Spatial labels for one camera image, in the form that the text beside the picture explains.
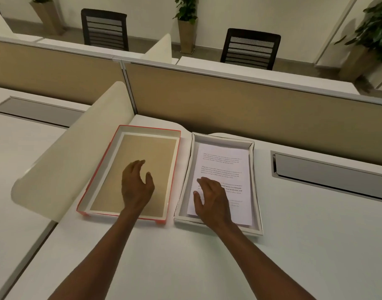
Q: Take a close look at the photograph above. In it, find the person's left hand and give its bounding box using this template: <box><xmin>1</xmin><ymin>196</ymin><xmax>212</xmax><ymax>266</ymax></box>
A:
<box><xmin>121</xmin><ymin>159</ymin><xmax>155</xmax><ymax>220</ymax></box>

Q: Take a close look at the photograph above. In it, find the white paper tray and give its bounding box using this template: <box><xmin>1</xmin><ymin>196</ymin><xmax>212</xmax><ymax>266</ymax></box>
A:
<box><xmin>173</xmin><ymin>132</ymin><xmax>263</xmax><ymax>236</ymax></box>

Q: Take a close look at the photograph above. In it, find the black mesh office chair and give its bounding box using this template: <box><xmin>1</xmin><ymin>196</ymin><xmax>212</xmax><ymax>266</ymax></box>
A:
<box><xmin>220</xmin><ymin>28</ymin><xmax>282</xmax><ymax>71</ymax></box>
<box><xmin>81</xmin><ymin>8</ymin><xmax>129</xmax><ymax>52</ymax></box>

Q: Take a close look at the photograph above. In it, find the brown cardboard sheet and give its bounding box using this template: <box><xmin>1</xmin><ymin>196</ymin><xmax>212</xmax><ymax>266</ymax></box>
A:
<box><xmin>90</xmin><ymin>134</ymin><xmax>177</xmax><ymax>216</ymax></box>

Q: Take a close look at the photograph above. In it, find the grey desk cable flap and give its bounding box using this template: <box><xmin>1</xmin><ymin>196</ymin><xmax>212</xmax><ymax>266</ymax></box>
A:
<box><xmin>270</xmin><ymin>150</ymin><xmax>382</xmax><ymax>204</ymax></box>
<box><xmin>0</xmin><ymin>96</ymin><xmax>86</xmax><ymax>128</ymax></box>

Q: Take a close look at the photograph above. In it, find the person's right forearm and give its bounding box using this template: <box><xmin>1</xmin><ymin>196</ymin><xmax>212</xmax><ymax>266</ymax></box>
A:
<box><xmin>206</xmin><ymin>220</ymin><xmax>317</xmax><ymax>300</ymax></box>

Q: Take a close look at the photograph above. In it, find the red paper tray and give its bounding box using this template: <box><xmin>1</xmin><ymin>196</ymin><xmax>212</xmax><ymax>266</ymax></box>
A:
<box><xmin>77</xmin><ymin>124</ymin><xmax>182</xmax><ymax>226</ymax></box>

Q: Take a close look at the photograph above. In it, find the person's left forearm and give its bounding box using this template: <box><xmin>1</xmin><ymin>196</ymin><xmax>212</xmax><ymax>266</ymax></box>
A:
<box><xmin>51</xmin><ymin>209</ymin><xmax>142</xmax><ymax>300</ymax></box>

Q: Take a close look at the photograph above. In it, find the beige desk partition panel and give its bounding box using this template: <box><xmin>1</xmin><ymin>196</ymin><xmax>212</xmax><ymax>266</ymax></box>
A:
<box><xmin>121</xmin><ymin>60</ymin><xmax>382</xmax><ymax>160</ymax></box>
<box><xmin>0</xmin><ymin>38</ymin><xmax>124</xmax><ymax>106</ymax></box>

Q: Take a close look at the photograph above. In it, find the printed white paper sheet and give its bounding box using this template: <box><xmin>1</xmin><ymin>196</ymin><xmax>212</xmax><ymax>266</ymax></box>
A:
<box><xmin>187</xmin><ymin>144</ymin><xmax>253</xmax><ymax>227</ymax></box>

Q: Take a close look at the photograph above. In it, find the person's right hand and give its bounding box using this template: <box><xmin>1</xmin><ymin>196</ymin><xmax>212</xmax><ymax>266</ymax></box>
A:
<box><xmin>193</xmin><ymin>177</ymin><xmax>233</xmax><ymax>230</ymax></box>

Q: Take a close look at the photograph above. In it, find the potted plant in beige planter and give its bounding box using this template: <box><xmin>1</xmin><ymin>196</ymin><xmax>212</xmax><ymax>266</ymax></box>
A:
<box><xmin>173</xmin><ymin>0</ymin><xmax>200</xmax><ymax>55</ymax></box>
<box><xmin>26</xmin><ymin>0</ymin><xmax>65</xmax><ymax>36</ymax></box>
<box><xmin>334</xmin><ymin>0</ymin><xmax>382</xmax><ymax>84</ymax></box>

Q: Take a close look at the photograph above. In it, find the large cream curved desk divider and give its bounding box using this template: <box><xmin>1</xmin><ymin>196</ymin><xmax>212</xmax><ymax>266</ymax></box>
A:
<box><xmin>11</xmin><ymin>81</ymin><xmax>136</xmax><ymax>222</ymax></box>

